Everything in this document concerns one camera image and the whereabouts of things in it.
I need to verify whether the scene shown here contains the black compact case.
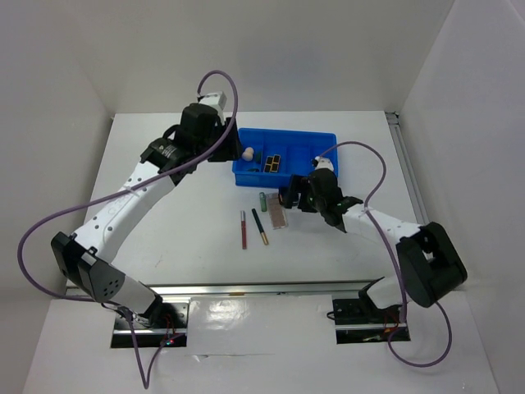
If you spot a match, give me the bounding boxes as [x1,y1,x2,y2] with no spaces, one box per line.
[278,193,294,209]

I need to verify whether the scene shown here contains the beige makeup sponge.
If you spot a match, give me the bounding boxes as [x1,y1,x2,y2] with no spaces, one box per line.
[241,147,254,162]

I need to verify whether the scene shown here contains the clear eyeshadow palette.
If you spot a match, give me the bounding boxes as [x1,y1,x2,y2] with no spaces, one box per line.
[265,193,288,230]

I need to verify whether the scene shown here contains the green lip balm tube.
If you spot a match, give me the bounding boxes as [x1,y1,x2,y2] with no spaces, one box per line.
[259,192,267,212]

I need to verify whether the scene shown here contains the black gold lipstick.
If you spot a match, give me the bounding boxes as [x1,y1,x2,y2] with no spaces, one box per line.
[263,156,274,172]
[270,154,281,172]

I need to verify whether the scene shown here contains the dark green gold pencil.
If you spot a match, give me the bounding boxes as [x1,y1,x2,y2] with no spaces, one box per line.
[251,208,269,245]

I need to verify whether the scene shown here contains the red lip gloss tube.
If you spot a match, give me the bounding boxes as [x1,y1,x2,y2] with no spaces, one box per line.
[240,210,247,250]

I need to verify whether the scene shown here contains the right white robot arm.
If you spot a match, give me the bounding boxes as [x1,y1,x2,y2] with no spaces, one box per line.
[279,168,468,322]

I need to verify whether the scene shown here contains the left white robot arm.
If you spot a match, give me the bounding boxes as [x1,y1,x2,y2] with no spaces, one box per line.
[51,94,241,328]

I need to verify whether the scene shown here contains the blue plastic organizer bin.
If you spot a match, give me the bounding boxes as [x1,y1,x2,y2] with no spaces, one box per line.
[232,128,339,189]

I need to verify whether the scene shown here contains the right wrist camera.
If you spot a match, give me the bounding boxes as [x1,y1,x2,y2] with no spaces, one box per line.
[312,156,334,172]

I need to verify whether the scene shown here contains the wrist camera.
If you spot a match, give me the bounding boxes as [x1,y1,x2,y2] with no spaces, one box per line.
[312,156,334,172]
[198,91,227,118]

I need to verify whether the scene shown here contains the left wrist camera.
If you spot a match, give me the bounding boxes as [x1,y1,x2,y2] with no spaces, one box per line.
[198,91,227,118]

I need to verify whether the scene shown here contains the front aluminium rail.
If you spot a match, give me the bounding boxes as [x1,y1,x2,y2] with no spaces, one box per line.
[152,280,372,298]

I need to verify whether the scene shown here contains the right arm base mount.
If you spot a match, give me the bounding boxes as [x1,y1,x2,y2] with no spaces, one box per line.
[326,298,411,345]

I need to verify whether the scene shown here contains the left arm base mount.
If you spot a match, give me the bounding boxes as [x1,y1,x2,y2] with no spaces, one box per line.
[110,296,190,349]

